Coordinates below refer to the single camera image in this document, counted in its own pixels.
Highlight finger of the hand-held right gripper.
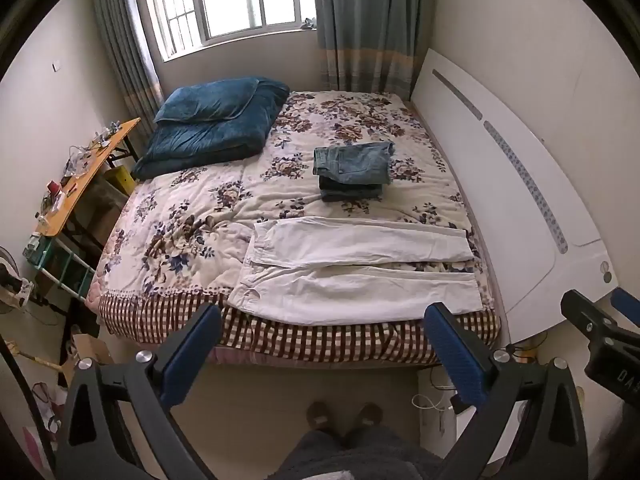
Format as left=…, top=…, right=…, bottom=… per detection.
left=560, top=289, right=620, bottom=346
left=610, top=286, right=640, bottom=328

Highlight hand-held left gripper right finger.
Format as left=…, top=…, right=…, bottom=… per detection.
left=424, top=302, right=589, bottom=480

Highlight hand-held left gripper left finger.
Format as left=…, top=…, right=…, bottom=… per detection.
left=57, top=302, right=223, bottom=480

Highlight white pants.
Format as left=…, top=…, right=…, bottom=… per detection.
left=227, top=216, right=484, bottom=326

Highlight dark gray folded pants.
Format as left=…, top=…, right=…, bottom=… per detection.
left=320, top=189, right=384, bottom=204

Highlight cardboard box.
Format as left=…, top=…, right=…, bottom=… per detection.
left=71, top=334, right=114, bottom=367

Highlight person's legs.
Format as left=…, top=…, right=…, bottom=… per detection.
left=284, top=425, right=443, bottom=480

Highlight green metal rack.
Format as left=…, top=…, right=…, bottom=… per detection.
left=26, top=234, right=97, bottom=305

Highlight white bed headboard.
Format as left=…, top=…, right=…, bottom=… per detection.
left=410, top=47, right=621, bottom=346

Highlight clear plastic bag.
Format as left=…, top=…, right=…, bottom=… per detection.
left=31, top=382, right=67, bottom=436

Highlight pink bag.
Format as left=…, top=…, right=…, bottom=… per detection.
left=21, top=425, right=57, bottom=473

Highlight yellow box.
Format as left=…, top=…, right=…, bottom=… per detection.
left=104, top=167, right=135, bottom=198

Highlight white standing fan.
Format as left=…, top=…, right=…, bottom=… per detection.
left=0, top=245, right=34, bottom=317

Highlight wooden desk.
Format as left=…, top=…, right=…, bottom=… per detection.
left=31, top=117, right=142, bottom=239

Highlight blue duvet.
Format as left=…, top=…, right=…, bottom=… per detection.
left=131, top=77, right=291, bottom=181

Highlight floral blanket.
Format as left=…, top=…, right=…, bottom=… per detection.
left=87, top=90, right=501, bottom=326

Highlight blue pillow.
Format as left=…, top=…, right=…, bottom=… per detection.
left=152, top=77, right=262, bottom=124

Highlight teal striped curtain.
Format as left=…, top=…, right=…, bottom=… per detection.
left=91, top=0, right=166, bottom=142
left=312, top=0, right=437, bottom=96

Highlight white cable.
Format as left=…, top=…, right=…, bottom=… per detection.
left=411, top=393, right=457, bottom=413

